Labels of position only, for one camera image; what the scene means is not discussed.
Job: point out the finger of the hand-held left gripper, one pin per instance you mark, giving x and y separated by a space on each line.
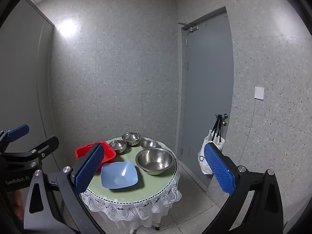
46 146
18 131

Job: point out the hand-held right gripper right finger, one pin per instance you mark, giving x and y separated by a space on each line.
219 168

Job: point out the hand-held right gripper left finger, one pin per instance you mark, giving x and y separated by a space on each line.
89 168

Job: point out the red plastic basin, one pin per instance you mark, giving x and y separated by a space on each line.
109 154

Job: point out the blue square plastic bowl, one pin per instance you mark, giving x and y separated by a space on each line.
119 175

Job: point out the small steel bowl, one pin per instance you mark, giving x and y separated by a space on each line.
117 146

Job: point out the hammered steel bowl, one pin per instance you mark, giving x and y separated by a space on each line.
131 137

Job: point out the medium steel bowl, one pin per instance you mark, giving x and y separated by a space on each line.
149 144

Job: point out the large steel bowl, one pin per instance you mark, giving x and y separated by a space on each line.
154 160

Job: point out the person's left hand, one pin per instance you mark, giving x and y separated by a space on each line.
17 202

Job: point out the white tote bag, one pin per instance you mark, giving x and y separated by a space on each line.
207 158

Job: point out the green lace-trimmed tablecloth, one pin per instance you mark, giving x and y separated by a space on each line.
146 187

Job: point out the white table base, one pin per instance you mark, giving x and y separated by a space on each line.
156 224

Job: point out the grey door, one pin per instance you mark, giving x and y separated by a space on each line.
207 78

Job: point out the metal door closer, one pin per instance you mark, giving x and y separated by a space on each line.
190 26

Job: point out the grey wall panel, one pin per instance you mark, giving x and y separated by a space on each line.
22 78

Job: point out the white wall switch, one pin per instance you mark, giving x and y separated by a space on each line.
259 93

